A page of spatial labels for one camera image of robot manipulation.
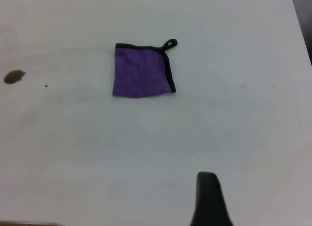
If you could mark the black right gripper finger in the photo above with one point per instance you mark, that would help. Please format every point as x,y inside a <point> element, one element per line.
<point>209,201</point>

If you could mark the purple cloth with black trim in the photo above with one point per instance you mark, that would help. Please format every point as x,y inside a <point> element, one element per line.
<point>139,72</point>

